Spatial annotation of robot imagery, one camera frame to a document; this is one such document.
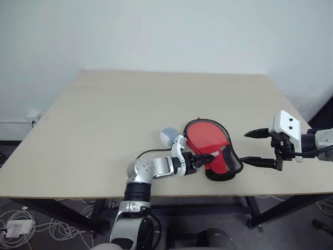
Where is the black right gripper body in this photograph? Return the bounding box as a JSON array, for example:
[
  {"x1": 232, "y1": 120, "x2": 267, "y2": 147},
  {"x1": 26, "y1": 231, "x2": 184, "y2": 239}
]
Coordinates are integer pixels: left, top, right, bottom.
[{"x1": 270, "y1": 132, "x2": 297, "y2": 171}]

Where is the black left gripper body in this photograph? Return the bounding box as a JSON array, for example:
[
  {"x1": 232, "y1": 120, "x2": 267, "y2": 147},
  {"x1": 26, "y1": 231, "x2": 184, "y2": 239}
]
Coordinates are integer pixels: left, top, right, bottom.
[{"x1": 183, "y1": 153, "x2": 197, "y2": 175}]

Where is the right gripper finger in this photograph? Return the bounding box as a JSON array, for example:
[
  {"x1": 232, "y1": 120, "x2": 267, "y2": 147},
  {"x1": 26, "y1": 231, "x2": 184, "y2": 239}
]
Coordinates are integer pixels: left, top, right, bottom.
[
  {"x1": 240, "y1": 156, "x2": 278, "y2": 170},
  {"x1": 244, "y1": 128, "x2": 272, "y2": 139}
]

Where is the red paddle case with mesh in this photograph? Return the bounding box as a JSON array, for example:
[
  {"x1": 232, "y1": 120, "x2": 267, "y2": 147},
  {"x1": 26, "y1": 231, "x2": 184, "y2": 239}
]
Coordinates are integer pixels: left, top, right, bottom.
[{"x1": 183, "y1": 117, "x2": 244, "y2": 182}]

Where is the grey plush pouch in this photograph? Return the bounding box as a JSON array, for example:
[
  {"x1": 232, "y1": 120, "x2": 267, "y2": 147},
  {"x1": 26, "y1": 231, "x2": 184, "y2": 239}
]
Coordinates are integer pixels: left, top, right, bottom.
[{"x1": 159, "y1": 127, "x2": 180, "y2": 148}]

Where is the grey rounded shape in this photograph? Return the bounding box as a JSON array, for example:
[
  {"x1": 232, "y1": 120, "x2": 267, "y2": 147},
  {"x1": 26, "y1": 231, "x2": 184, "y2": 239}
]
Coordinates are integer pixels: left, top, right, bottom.
[{"x1": 197, "y1": 227, "x2": 235, "y2": 250}]

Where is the white power adapter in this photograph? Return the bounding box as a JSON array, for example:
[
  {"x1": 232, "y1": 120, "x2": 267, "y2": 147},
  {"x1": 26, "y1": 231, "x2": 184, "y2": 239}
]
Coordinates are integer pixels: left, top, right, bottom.
[{"x1": 4, "y1": 219, "x2": 36, "y2": 238}]

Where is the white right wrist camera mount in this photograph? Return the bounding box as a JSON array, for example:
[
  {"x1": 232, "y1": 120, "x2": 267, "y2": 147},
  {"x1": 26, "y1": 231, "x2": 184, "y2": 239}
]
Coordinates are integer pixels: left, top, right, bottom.
[{"x1": 268, "y1": 110, "x2": 303, "y2": 164}]

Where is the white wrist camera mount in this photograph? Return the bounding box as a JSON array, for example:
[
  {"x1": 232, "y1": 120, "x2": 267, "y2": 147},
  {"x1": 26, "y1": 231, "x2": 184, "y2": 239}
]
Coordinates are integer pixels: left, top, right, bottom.
[
  {"x1": 268, "y1": 110, "x2": 303, "y2": 164},
  {"x1": 169, "y1": 134, "x2": 187, "y2": 176}
]

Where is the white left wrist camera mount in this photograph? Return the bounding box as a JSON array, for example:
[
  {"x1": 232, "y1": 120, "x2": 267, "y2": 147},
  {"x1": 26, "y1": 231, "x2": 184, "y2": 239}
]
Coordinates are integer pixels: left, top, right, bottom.
[{"x1": 169, "y1": 134, "x2": 187, "y2": 176}]

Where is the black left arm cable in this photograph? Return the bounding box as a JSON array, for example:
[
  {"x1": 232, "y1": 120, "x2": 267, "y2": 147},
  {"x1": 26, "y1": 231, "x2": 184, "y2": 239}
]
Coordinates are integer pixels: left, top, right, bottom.
[{"x1": 134, "y1": 147, "x2": 173, "y2": 163}]

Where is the black metal table frame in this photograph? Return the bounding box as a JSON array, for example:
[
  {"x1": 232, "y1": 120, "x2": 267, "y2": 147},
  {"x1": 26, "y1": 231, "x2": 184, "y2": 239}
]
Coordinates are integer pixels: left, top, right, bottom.
[{"x1": 0, "y1": 191, "x2": 333, "y2": 233}]

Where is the tangle of white floor cables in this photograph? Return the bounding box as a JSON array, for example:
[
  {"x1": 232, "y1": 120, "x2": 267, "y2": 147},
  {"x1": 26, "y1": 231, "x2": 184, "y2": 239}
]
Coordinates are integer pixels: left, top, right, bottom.
[{"x1": 0, "y1": 197, "x2": 96, "y2": 248}]

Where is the white wall socket box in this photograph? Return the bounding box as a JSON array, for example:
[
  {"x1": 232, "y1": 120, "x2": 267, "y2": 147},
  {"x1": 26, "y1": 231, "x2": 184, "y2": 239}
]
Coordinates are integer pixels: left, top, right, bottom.
[{"x1": 25, "y1": 110, "x2": 44, "y2": 128}]

